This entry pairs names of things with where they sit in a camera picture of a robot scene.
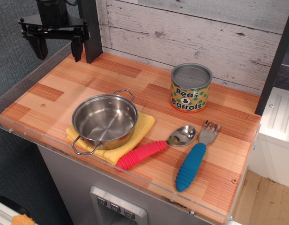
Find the orange object bottom left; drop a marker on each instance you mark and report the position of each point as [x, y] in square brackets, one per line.
[22, 220]

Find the black vertical post right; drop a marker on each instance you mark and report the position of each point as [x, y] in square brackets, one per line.
[273, 72]

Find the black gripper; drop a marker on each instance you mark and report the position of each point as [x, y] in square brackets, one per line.
[54, 22]

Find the grey toy fridge cabinet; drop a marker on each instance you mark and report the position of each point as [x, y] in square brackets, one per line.
[74, 180]

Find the blue handled fork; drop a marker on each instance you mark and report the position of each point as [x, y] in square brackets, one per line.
[191, 164]

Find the peas and carrots can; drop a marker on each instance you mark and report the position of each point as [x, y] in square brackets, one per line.
[190, 85]

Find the red handled spoon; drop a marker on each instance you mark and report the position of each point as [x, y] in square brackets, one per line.
[180, 137]

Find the black vertical post left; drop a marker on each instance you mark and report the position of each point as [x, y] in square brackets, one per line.
[88, 11]

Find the silver metal pot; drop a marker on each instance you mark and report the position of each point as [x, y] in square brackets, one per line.
[104, 122]

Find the clear acrylic guard rail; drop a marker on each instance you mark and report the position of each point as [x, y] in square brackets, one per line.
[40, 109]

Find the black vertical post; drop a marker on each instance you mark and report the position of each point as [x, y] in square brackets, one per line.
[88, 11]
[273, 72]

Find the silver dispenser button panel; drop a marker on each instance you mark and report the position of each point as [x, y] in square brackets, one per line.
[113, 210]

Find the yellow folded rag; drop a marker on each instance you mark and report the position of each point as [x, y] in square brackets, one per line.
[144, 124]

